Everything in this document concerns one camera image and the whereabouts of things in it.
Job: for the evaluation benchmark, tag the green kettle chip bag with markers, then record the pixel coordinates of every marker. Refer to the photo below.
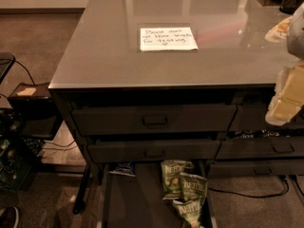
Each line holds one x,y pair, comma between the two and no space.
193,187
170,170
190,213

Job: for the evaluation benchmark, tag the black shoe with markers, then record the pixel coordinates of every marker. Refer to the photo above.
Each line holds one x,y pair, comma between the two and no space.
9,217

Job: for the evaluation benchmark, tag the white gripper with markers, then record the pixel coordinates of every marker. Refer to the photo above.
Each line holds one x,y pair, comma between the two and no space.
296,32

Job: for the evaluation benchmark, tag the top right drawer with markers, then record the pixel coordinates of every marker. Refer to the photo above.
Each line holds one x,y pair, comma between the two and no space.
252,117

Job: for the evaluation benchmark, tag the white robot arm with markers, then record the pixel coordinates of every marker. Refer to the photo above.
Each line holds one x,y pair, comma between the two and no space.
295,35

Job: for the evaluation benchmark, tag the dark snack crate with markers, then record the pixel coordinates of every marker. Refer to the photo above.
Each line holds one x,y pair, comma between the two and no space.
16,160

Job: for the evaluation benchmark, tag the middle right drawer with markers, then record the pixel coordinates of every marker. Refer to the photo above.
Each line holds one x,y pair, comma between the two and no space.
261,148

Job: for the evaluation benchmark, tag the top left drawer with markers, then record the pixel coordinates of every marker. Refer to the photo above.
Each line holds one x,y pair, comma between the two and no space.
145,119

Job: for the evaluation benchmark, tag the middle left drawer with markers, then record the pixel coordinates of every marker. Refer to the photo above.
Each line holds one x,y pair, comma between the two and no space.
145,151

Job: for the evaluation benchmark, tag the snack bags in right drawer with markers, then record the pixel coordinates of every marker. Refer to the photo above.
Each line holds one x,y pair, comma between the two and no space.
250,134

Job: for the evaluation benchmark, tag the black box with label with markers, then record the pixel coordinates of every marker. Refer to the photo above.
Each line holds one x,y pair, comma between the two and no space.
39,114

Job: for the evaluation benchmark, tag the grey counter cabinet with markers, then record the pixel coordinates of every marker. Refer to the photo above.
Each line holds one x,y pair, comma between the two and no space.
233,65

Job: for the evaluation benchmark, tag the white handwritten paper note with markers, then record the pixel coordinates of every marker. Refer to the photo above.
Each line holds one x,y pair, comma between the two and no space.
162,39

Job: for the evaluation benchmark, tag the blue snack bag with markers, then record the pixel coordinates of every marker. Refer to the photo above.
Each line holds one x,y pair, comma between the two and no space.
123,168

